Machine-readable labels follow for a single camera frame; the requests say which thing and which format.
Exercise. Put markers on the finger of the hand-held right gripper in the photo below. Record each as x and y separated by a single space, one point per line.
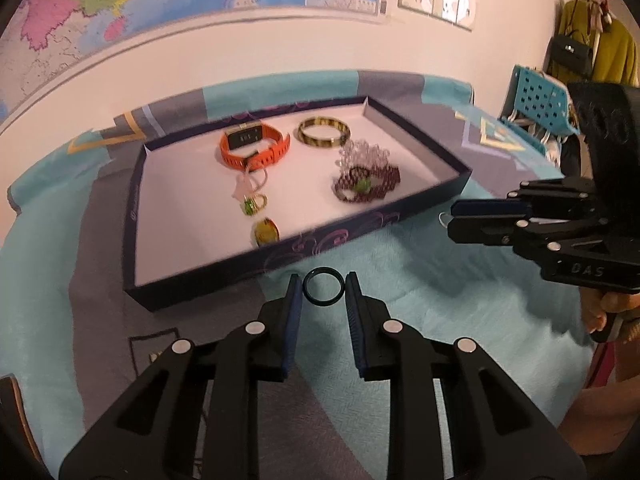
485 208
480 235

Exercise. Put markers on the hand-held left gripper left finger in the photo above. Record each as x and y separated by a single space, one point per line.
292 320

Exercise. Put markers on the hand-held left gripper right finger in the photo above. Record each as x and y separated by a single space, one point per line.
356 325

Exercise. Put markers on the pink star charm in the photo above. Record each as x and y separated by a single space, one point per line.
245 187

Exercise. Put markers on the dark blue shallow box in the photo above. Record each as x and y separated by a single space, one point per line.
190 220

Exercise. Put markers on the tortoiseshell bangle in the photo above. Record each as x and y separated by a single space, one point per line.
325 144

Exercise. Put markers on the orange smart watch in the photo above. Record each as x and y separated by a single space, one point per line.
277 147

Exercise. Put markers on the person's right forearm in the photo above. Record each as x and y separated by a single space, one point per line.
605 425

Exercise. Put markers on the person's right hand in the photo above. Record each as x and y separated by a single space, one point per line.
602 310

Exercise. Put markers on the teal and grey blanket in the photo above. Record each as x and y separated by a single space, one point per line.
450 310

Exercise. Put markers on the blue perforated basket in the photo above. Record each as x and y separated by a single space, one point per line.
535 95

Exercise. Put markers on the yellow garment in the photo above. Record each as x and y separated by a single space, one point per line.
617 50

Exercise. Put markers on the black handbag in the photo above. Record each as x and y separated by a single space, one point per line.
570 57

